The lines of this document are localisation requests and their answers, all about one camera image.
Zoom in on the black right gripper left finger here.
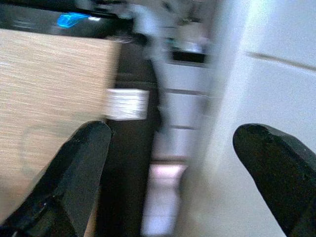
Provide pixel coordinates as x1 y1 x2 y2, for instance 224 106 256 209
0 120 114 237

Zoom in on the white drawer cabinet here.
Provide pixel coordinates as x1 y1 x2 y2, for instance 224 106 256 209
150 60 214 162

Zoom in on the glossy black appliance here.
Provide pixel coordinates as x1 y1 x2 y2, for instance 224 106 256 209
0 0 135 40

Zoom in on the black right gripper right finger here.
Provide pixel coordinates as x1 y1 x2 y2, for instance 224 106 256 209
233 123 316 237

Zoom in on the white cabinet door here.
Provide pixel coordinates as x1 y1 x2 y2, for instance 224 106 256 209
180 0 316 237

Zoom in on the light wooden cabinet panel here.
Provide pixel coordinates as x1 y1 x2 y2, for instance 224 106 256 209
0 28 122 223

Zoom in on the blue sticker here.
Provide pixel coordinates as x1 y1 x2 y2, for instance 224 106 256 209
57 12 92 29

